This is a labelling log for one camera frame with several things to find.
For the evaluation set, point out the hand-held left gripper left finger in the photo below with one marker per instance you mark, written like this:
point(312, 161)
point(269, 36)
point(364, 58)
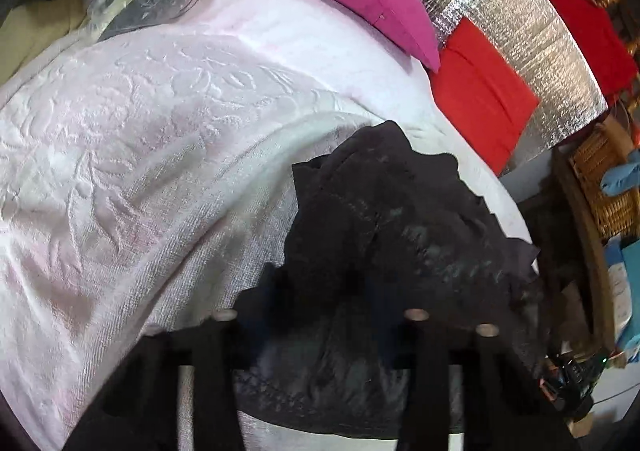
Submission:
point(215, 381)

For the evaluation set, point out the black quilted jacket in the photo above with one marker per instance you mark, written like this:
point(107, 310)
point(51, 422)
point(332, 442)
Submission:
point(400, 211)

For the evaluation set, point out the blue cloth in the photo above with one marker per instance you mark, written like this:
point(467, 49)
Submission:
point(620, 178)

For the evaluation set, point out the pale pink embossed blanket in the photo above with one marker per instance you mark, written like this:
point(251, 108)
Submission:
point(125, 131)

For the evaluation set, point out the wicker basket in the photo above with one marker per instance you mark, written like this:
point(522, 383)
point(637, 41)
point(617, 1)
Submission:
point(600, 171)

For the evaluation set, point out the light blue cardboard box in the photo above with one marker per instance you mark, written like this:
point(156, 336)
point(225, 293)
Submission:
point(625, 251)

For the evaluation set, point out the cream leather sofa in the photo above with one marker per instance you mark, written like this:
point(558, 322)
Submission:
point(40, 31)

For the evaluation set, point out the silver foil insulation panel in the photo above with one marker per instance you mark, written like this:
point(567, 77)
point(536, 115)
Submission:
point(525, 21)

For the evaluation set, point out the red pillow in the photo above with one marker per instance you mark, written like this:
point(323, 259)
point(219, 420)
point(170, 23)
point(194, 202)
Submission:
point(475, 91)

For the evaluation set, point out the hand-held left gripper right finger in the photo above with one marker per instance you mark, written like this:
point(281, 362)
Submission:
point(432, 381)

